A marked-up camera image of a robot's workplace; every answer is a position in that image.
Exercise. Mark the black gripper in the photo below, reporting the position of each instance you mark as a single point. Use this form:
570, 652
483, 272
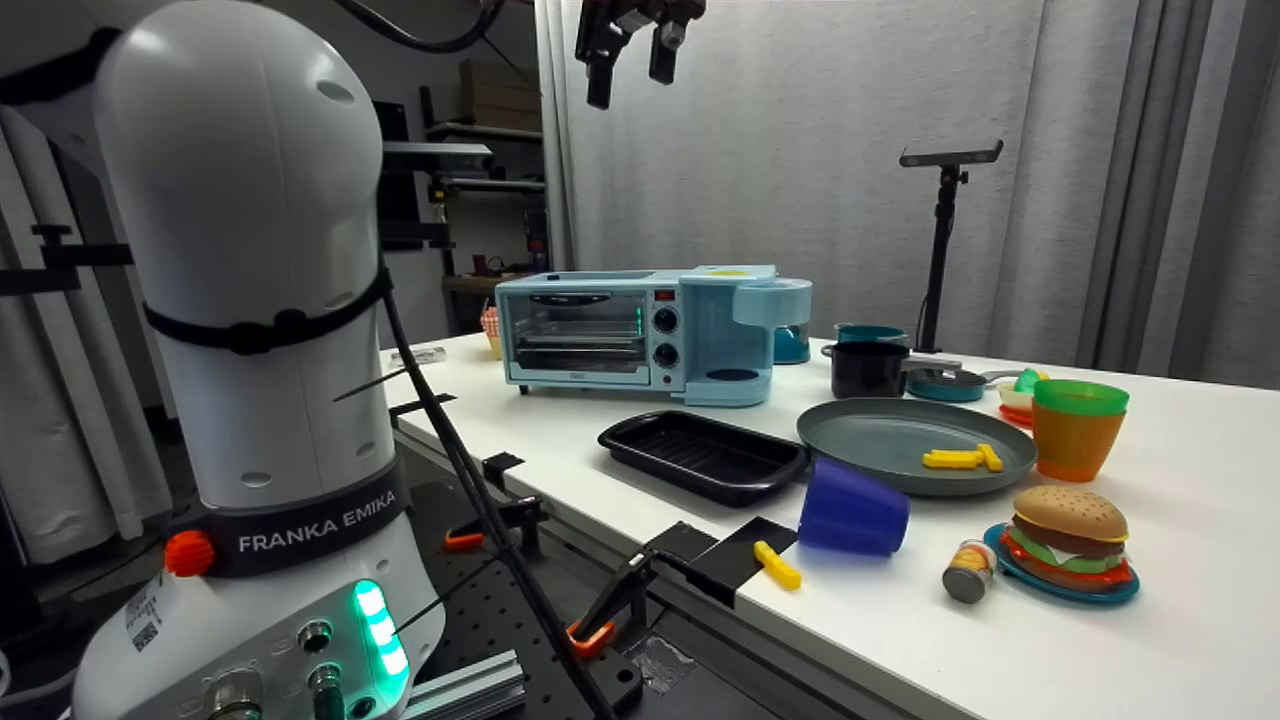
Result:
605, 25

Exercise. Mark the orange black clamp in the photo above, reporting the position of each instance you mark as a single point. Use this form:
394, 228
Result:
595, 634

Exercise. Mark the small toy can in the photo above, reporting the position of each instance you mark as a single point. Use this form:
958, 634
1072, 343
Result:
969, 575

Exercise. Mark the black camera stand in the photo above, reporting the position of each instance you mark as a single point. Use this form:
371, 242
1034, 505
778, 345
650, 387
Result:
950, 176

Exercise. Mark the toy hamburger on blue plate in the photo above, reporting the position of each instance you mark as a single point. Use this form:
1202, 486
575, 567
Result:
1066, 543

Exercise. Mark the light blue toaster oven machine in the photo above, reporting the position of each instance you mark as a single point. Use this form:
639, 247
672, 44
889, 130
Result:
595, 329

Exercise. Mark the black rectangular tray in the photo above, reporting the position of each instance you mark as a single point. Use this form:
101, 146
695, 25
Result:
708, 457

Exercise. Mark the grey round plate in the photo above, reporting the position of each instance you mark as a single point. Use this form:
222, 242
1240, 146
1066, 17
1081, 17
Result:
889, 441

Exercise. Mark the blue plastic cup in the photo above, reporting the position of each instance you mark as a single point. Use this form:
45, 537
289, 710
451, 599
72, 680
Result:
850, 509

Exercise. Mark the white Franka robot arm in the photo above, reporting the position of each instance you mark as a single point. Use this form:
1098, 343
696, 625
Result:
247, 163

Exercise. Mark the middle black knob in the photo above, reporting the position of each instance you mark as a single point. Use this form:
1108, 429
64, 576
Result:
666, 354

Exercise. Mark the orange clamp far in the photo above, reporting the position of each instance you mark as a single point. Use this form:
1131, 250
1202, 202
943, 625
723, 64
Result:
521, 516

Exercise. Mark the yellow toy fries on plate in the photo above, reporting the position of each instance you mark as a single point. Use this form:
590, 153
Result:
979, 457

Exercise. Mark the yellow toy piece on table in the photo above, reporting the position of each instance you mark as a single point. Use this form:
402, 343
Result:
778, 567

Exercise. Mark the topmost black knob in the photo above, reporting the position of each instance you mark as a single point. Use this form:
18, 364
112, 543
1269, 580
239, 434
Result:
666, 321

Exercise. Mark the orange cup with green rim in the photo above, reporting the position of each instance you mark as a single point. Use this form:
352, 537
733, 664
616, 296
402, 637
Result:
1072, 424

